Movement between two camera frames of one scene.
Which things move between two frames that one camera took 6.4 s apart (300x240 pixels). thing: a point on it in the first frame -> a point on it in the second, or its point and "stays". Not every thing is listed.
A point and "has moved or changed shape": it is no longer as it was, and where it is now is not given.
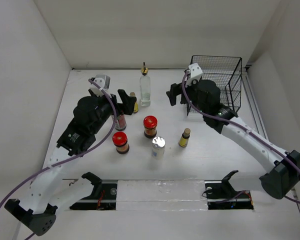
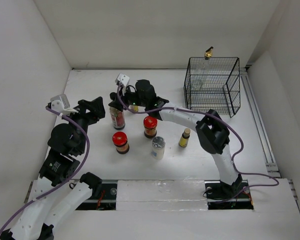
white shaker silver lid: (158, 147) stays
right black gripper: (175, 90) -> (115, 103)
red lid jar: (120, 140) stays
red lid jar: (150, 124) stays
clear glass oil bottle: (145, 87) has moved or changed shape
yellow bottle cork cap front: (183, 141) stays
